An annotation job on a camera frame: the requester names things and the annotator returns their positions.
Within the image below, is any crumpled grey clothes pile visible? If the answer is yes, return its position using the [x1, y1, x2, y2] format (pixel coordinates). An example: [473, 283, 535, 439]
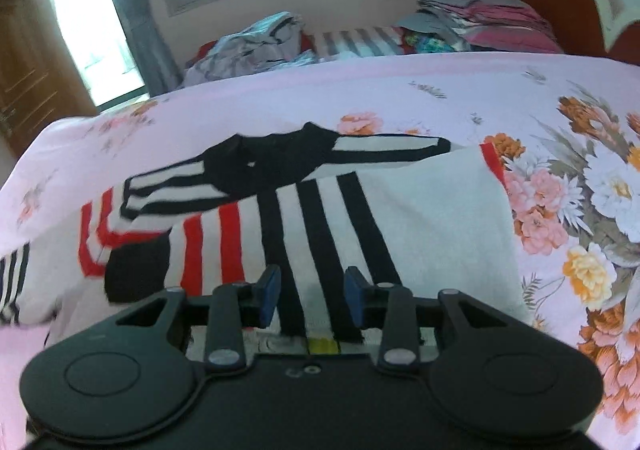
[182, 12, 321, 88]

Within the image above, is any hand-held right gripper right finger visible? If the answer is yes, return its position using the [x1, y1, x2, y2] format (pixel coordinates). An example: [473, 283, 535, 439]
[344, 266, 507, 374]

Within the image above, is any brown wooden door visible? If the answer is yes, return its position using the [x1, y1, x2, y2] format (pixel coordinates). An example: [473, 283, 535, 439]
[0, 0, 99, 157]

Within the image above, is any red black white striped sweater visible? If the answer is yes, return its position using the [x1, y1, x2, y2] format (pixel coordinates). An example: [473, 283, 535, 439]
[0, 122, 533, 347]

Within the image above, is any bright glass balcony door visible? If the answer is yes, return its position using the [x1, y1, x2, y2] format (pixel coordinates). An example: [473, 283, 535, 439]
[40, 0, 149, 107]

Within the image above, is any stack of folded clothes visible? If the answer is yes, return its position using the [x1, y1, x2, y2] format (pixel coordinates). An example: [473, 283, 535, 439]
[397, 0, 564, 55]

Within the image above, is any grey curtain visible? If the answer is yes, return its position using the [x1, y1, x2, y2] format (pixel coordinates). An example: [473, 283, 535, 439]
[87, 0, 184, 97]

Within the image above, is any grey white striped cloth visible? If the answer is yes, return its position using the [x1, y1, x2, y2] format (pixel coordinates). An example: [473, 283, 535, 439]
[312, 26, 411, 62]

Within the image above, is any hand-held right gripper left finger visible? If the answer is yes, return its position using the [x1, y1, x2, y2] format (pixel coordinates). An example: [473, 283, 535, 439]
[117, 265, 282, 374]

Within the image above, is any colourful printed cloth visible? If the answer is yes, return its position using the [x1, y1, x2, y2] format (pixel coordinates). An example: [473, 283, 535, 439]
[405, 30, 472, 56]

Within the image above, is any pink floral bed sheet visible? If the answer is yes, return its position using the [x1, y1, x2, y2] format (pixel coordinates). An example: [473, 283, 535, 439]
[0, 52, 640, 450]

